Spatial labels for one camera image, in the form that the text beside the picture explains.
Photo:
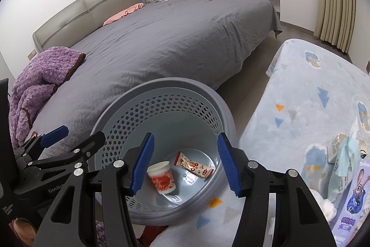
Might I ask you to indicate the purple fluffy blanket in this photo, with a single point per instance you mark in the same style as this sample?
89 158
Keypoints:
36 84

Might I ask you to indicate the white tissue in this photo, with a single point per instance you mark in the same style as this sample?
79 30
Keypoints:
325 205

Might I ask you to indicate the grey bed cover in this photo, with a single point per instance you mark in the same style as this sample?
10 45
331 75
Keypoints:
204 40

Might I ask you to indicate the purple rabbit cartoon box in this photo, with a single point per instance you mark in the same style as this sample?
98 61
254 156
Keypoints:
355 208

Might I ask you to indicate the red white snack wrapper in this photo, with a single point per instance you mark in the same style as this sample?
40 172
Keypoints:
200 170

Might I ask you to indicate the light blue cartoon blanket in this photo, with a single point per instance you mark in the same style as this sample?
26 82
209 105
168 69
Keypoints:
312 95

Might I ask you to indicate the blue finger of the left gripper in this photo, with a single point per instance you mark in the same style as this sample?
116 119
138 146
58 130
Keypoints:
87 148
51 138

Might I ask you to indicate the right beige curtain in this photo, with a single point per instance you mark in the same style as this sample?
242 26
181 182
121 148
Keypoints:
335 22

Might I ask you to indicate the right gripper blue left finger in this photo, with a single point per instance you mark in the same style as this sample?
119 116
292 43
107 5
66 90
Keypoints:
121 179

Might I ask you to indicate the torn beige carton box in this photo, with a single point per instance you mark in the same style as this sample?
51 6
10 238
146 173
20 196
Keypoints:
333 148

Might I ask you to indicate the grey perforated trash basket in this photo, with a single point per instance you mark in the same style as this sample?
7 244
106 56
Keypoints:
184 116

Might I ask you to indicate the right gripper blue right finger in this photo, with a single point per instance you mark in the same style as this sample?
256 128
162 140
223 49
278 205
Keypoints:
299 221

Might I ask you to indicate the pink pillow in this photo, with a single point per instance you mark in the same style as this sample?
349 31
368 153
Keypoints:
123 13

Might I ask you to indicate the light blue wipes packet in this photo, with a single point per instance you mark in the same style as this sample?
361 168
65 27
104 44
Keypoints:
347 162

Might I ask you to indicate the beige padded headboard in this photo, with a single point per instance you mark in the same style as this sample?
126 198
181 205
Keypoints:
76 21

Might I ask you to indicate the person's left hand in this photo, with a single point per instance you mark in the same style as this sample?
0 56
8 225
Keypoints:
24 231

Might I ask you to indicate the white red paper cup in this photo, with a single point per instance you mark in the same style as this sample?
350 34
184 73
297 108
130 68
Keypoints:
162 177

